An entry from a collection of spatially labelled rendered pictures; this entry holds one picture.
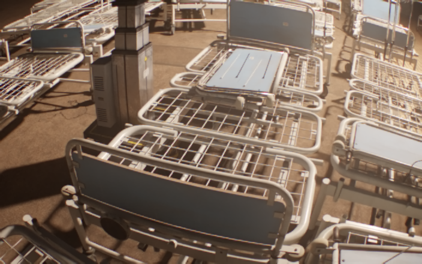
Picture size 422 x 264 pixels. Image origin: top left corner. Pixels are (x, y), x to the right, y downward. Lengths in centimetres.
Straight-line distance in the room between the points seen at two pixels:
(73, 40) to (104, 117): 110
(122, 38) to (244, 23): 125
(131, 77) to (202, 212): 105
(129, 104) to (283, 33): 138
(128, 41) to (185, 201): 106
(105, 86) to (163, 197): 102
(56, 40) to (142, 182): 223
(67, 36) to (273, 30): 172
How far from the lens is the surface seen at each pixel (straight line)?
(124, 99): 198
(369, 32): 394
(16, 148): 274
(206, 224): 106
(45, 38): 320
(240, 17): 283
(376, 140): 164
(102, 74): 192
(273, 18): 277
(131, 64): 187
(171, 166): 94
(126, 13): 185
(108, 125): 206
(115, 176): 109
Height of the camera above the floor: 134
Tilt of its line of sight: 31 degrees down
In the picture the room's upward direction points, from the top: straight up
